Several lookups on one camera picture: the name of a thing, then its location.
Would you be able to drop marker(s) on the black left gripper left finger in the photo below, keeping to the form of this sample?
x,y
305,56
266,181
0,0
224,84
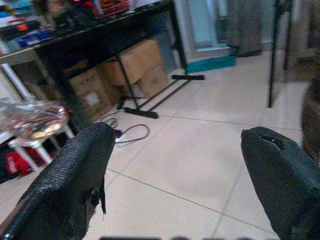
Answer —
x,y
67,180

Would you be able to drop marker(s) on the black metal stand leg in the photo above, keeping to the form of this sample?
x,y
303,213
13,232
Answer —
x,y
275,50

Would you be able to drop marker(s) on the black metal frame table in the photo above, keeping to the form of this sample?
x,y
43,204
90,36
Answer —
x,y
105,37

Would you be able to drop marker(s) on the shiny plastic wrapped bundle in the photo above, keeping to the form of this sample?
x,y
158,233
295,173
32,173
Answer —
x,y
27,117

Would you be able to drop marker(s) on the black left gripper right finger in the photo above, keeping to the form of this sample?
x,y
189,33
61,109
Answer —
x,y
282,180

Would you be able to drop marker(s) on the grey curtain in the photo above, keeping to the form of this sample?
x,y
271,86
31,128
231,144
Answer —
x,y
243,25

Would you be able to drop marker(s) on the cardboard box with white label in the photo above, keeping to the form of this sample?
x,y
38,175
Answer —
x,y
90,95

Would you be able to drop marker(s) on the teal door mat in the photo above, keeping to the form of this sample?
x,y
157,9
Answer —
x,y
212,63

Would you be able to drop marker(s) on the white side table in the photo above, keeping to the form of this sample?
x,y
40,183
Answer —
x,y
32,147

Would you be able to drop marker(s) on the red bag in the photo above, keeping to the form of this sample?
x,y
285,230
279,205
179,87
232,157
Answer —
x,y
17,162

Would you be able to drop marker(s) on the large cardboard box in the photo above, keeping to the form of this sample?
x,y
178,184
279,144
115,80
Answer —
x,y
142,65

